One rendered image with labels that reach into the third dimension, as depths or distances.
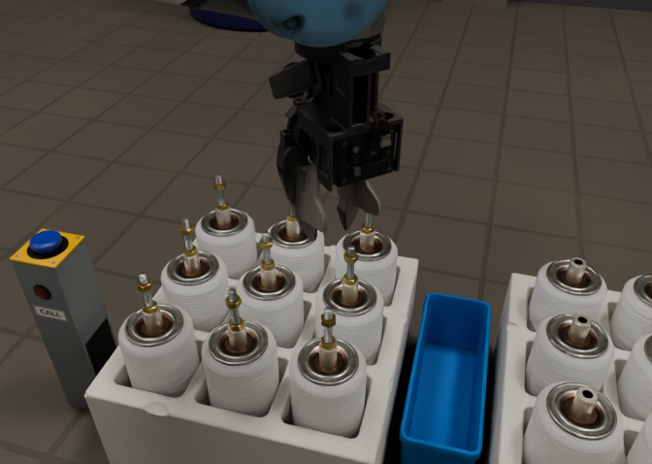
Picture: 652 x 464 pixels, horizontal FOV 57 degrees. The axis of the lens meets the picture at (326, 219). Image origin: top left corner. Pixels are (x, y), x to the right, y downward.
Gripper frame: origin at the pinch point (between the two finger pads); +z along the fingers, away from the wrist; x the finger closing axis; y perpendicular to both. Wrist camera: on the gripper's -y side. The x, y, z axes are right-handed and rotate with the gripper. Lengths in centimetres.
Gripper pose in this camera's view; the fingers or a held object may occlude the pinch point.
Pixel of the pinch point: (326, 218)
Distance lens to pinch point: 61.3
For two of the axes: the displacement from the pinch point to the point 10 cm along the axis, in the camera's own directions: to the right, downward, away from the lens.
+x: 8.8, -2.8, 3.8
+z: 0.0, 8.1, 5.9
